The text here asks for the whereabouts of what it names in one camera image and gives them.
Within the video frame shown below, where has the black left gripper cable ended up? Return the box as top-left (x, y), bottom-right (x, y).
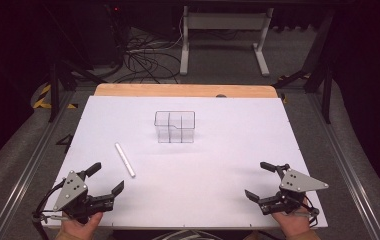
top-left (31, 179), bottom-right (67, 240)

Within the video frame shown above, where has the white pen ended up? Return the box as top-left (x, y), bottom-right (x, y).
top-left (114, 142), bottom-right (137, 179)

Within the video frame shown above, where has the yellow black hazard tape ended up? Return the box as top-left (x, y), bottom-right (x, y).
top-left (32, 83), bottom-right (78, 110)

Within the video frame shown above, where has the black metal stand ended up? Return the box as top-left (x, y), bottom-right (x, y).
top-left (46, 61), bottom-right (107, 123)
top-left (272, 9), bottom-right (336, 125)

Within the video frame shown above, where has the person's dark striped clothing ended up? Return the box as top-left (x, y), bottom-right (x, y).
top-left (111, 228), bottom-right (269, 240)

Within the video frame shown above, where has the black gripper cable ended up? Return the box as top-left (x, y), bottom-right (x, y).
top-left (31, 179), bottom-right (67, 240)
top-left (301, 203), bottom-right (321, 228)

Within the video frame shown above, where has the person's left hand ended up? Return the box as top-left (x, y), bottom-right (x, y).
top-left (58, 211), bottom-right (104, 240)

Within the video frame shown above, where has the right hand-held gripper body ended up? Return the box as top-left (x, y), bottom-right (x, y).
top-left (259, 163), bottom-right (330, 216)

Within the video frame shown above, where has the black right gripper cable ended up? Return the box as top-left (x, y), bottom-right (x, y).
top-left (301, 203), bottom-right (321, 228)

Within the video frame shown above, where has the black triangular bracket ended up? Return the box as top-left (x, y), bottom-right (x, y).
top-left (56, 133), bottom-right (74, 154)

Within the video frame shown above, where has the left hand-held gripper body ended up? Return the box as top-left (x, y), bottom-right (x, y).
top-left (51, 169), bottom-right (116, 225)

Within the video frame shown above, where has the aluminium floor rail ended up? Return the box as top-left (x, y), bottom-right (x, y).
top-left (306, 93), bottom-right (380, 240)
top-left (0, 89), bottom-right (76, 240)

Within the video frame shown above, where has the clear plastic organizer box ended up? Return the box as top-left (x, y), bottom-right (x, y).
top-left (153, 110), bottom-right (196, 144)

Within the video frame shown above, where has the white table cover board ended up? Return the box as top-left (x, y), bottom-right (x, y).
top-left (41, 95), bottom-right (329, 230)

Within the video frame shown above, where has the white metal desk frame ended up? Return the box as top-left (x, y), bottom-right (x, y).
top-left (179, 5), bottom-right (275, 77)

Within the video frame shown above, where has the person's right hand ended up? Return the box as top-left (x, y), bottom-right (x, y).
top-left (271, 199), bottom-right (313, 239)

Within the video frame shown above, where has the tangle of floor cables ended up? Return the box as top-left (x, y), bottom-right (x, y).
top-left (114, 28), bottom-right (183, 84)

